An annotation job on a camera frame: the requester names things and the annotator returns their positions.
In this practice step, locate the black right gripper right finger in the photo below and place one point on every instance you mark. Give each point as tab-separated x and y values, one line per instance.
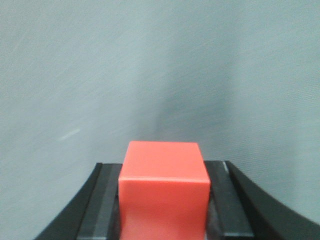
239	209

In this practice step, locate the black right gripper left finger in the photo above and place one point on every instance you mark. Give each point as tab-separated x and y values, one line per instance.
93	213

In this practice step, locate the red magnetic cube block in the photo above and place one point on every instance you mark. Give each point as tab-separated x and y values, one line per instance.
163	191

